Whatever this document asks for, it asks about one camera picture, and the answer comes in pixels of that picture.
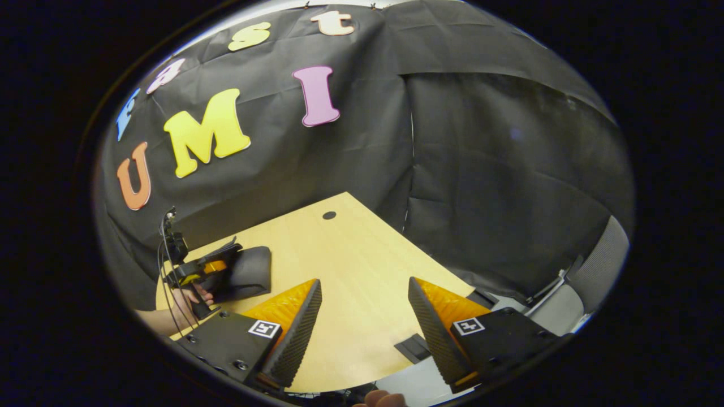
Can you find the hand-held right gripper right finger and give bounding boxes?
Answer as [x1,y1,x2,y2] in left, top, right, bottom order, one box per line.
[408,277,573,395]

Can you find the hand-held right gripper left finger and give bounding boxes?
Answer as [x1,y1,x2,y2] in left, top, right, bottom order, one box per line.
[175,278,323,391]

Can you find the dark jeans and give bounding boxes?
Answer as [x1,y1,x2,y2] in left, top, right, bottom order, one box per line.
[212,246,273,303]

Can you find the black flat table fitting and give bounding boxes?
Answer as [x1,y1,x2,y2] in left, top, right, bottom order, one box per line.
[394,334,432,365]
[467,288,498,310]

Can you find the black backdrop cloth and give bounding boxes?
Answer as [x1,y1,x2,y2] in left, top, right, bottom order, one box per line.
[93,0,635,311]

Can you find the grey mesh office chair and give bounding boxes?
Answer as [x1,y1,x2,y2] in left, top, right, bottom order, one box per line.
[523,215,630,335]

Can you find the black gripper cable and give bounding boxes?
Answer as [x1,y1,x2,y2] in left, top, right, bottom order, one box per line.
[157,209,199,334]

